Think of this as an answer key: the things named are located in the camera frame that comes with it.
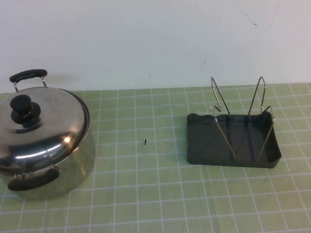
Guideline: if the black tray wire lid rack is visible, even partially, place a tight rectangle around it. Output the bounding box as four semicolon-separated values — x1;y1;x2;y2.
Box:
186;76;283;169

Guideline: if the steel pot lid black knob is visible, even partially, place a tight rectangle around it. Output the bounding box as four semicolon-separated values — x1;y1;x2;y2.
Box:
0;86;91;174

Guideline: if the stainless steel cooking pot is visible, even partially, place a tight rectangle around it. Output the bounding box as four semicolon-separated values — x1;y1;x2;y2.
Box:
0;68;97;201

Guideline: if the green grid table mat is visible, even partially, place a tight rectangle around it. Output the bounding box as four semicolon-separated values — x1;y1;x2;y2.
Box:
0;82;311;233

